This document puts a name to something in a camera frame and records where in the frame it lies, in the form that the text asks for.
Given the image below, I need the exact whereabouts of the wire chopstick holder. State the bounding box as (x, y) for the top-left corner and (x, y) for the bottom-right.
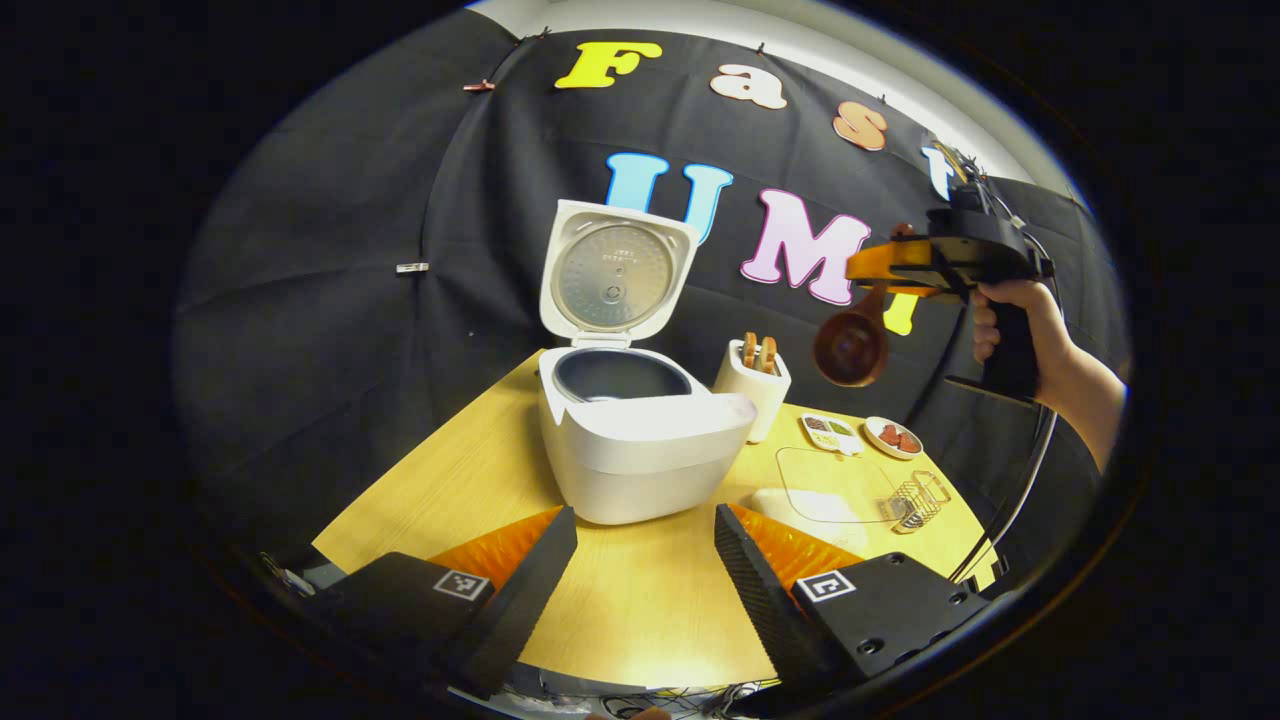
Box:
(880, 470), (953, 534)

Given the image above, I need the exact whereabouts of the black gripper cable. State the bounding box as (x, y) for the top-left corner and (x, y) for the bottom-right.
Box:
(945, 400), (1059, 586)

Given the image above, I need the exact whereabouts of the clear box of white rice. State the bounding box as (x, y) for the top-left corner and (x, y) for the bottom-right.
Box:
(752, 445), (906, 526)

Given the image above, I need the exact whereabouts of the wooden spoon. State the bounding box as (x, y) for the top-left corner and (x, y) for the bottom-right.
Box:
(812, 222), (916, 389)

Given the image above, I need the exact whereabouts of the white toaster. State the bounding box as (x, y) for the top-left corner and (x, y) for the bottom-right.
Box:
(713, 338), (792, 444)

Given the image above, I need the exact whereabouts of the small white plate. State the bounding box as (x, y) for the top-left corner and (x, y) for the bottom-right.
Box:
(863, 416), (924, 461)

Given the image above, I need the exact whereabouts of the black backdrop cloth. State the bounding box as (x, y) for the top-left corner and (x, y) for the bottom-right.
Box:
(175, 10), (1131, 581)

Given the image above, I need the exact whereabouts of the black floor cable bundle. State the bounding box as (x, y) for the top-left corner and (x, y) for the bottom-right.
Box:
(540, 680), (781, 719)

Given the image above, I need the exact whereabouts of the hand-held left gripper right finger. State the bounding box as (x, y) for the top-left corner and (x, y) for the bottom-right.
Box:
(714, 502), (991, 706)

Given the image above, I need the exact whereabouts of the white divided condiment dish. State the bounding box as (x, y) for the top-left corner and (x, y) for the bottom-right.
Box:
(800, 412), (865, 457)

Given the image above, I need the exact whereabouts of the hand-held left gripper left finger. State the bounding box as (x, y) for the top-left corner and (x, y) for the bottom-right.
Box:
(315, 505), (579, 701)

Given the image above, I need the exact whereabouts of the white rice cooker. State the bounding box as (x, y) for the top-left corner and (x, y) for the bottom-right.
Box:
(537, 199), (758, 526)

